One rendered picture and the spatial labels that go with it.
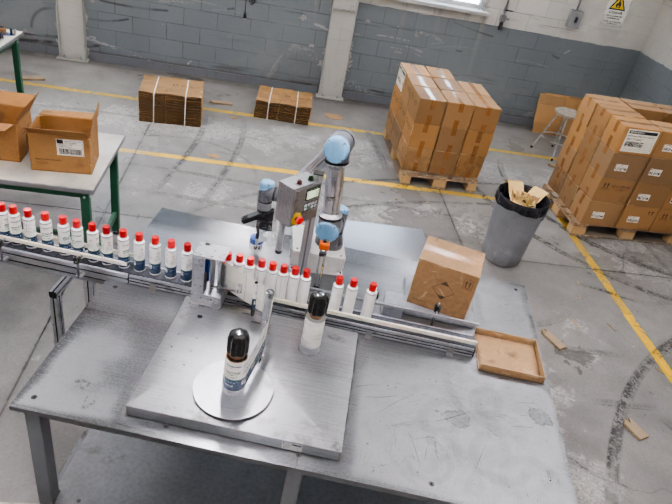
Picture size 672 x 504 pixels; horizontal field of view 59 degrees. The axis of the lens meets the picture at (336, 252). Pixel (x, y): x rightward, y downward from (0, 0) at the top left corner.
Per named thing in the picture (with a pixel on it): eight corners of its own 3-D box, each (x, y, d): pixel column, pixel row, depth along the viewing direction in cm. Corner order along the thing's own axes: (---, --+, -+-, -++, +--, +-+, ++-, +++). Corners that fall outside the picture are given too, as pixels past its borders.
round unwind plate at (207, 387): (181, 411, 219) (181, 409, 218) (206, 354, 244) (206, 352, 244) (262, 429, 219) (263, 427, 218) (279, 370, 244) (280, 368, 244)
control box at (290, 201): (273, 218, 263) (278, 180, 253) (300, 208, 275) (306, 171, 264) (289, 229, 258) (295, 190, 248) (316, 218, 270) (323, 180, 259)
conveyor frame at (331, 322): (127, 283, 280) (127, 275, 278) (137, 269, 289) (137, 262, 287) (472, 357, 279) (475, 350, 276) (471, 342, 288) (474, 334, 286)
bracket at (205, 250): (192, 256, 255) (192, 254, 255) (200, 242, 264) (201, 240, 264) (223, 262, 255) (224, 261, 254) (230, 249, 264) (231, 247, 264)
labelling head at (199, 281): (189, 302, 269) (192, 255, 255) (198, 285, 279) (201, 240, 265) (220, 309, 268) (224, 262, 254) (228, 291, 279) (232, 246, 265)
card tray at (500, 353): (478, 370, 273) (480, 363, 271) (474, 333, 294) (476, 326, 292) (542, 383, 272) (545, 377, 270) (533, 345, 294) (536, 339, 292)
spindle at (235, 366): (218, 393, 227) (223, 337, 211) (225, 377, 235) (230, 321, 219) (241, 398, 227) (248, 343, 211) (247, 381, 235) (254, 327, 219)
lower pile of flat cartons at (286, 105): (252, 117, 683) (254, 99, 671) (257, 100, 728) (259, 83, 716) (309, 126, 690) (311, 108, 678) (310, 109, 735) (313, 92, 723)
